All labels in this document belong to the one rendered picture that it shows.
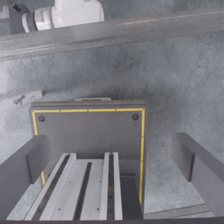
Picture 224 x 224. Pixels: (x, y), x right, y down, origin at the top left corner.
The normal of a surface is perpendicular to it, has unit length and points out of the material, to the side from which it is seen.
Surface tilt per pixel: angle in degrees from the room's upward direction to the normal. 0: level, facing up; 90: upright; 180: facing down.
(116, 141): 0
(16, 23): 13
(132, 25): 0
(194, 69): 0
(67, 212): 90
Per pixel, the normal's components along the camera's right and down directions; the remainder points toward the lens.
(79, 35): 0.00, 0.25
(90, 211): -0.02, -0.97
